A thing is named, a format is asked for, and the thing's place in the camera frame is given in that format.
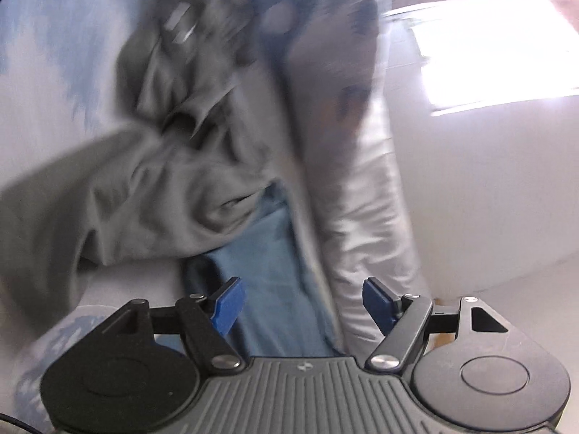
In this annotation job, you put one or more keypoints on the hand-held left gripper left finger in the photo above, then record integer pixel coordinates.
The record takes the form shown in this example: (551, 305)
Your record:
(228, 305)

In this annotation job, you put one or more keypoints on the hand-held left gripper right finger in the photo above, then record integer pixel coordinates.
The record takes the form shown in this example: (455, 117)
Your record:
(380, 303)

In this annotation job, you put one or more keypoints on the teal long-sleeve shirt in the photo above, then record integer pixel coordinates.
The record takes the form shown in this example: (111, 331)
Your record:
(271, 289)

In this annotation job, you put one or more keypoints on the grey printed duvet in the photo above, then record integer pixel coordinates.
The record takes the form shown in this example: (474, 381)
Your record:
(362, 217)

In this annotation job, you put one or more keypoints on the grey garment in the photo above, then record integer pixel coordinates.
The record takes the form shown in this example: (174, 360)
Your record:
(135, 190)

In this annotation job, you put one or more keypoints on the wide window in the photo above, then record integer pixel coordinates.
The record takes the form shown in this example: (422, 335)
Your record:
(497, 54)

